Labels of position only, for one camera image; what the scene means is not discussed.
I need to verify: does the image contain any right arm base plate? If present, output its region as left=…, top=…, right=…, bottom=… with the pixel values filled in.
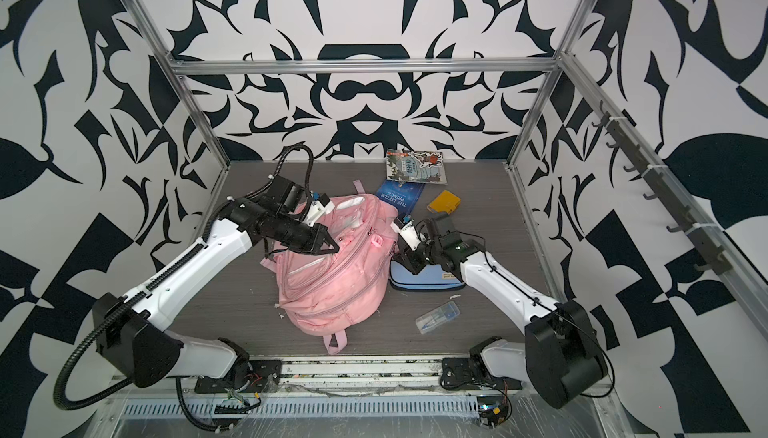
left=439, top=357, right=523, bottom=391

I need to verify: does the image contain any small yellow notebook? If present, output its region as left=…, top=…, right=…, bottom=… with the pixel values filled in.
left=427, top=190, right=461, bottom=214

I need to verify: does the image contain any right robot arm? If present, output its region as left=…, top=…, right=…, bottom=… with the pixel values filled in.
left=391, top=212, right=616, bottom=409

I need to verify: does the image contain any illustrated Chinese story book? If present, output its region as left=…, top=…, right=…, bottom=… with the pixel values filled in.
left=385, top=150, right=447, bottom=185

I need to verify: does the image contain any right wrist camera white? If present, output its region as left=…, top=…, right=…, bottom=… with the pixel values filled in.
left=391, top=214, right=423, bottom=251

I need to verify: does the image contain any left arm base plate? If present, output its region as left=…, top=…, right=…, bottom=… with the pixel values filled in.
left=194, top=359, right=283, bottom=394

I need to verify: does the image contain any grey hook rack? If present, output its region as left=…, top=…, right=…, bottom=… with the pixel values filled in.
left=592, top=104, right=734, bottom=275

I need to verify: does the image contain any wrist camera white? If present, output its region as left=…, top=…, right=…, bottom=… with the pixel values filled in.
left=391, top=214, right=423, bottom=251
left=303, top=193, right=335, bottom=227

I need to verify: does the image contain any blue pencil case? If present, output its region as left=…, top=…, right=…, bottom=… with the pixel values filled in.
left=389, top=261, right=465, bottom=291

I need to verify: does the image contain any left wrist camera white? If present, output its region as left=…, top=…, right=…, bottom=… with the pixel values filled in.
left=303, top=193, right=335, bottom=227

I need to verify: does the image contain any blue Little Prince book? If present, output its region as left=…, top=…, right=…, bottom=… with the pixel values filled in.
left=375, top=180, right=425, bottom=215

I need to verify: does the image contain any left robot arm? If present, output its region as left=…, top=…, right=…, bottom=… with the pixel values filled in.
left=93, top=176, right=339, bottom=389

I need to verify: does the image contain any white vented cable duct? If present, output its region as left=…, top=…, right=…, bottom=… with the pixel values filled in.
left=119, top=395, right=481, bottom=421

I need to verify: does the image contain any small green circuit board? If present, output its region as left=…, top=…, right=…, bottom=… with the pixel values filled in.
left=477, top=395, right=512, bottom=429

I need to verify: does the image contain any aluminium frame crossbar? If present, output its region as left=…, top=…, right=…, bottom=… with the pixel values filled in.
left=170, top=58, right=556, bottom=76

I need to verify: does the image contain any pink student backpack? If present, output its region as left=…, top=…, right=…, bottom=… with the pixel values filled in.
left=261, top=189, right=398, bottom=355

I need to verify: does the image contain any aluminium front rail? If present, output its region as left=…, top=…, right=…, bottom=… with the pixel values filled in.
left=101, top=350, right=616, bottom=403

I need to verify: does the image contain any clear plastic ruler box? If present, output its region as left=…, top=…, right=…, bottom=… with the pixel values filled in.
left=415, top=301, right=461, bottom=335

